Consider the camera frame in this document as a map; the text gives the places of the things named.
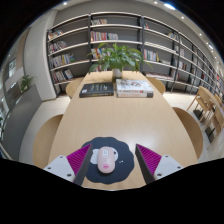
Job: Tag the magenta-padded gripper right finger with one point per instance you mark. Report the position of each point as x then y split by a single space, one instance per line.
170 164

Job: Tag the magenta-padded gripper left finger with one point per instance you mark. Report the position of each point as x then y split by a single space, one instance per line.
58 165

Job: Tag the pink computer mouse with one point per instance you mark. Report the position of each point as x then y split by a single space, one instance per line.
106 160

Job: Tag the dark sheep-print mouse pad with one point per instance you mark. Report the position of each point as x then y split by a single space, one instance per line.
126 166

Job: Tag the wooden round-back chair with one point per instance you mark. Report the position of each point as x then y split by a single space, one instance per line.
73 87
45 143
191 133
158 85

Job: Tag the background wooden tables and chairs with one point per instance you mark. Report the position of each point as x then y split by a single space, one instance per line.
208 106

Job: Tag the white book with dark spine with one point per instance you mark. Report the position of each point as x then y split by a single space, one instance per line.
135 95

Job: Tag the black hardcover book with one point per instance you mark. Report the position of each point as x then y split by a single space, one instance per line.
96 89

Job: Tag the white printed-cover book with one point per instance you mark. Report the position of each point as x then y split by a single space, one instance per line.
133 85

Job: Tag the small green plant on ledge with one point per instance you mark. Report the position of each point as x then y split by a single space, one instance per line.
26 83

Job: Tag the green potted plant white pot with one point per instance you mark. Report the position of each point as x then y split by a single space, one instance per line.
116 58

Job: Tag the grey bookshelf unit with books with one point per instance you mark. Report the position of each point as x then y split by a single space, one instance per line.
76 33

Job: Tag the recessed ceiling lights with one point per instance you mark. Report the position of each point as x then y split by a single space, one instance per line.
169 6

